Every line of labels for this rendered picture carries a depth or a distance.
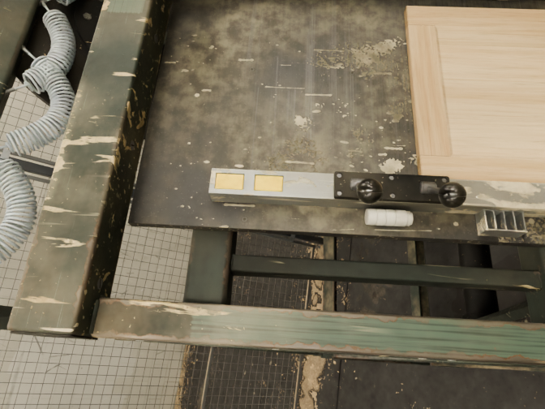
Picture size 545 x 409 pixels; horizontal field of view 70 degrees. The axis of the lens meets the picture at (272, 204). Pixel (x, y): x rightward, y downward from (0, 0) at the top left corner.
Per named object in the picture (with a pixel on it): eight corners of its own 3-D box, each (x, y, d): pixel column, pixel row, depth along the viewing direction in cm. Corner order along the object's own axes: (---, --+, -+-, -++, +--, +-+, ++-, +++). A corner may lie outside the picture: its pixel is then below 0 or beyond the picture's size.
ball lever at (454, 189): (435, 198, 69) (469, 210, 55) (413, 197, 69) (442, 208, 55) (437, 177, 68) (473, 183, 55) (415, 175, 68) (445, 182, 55)
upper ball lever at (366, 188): (366, 195, 69) (384, 206, 56) (345, 194, 69) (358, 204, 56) (367, 174, 68) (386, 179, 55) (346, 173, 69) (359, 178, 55)
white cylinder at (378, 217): (364, 226, 70) (409, 229, 70) (367, 221, 67) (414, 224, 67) (363, 211, 71) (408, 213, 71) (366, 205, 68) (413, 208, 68)
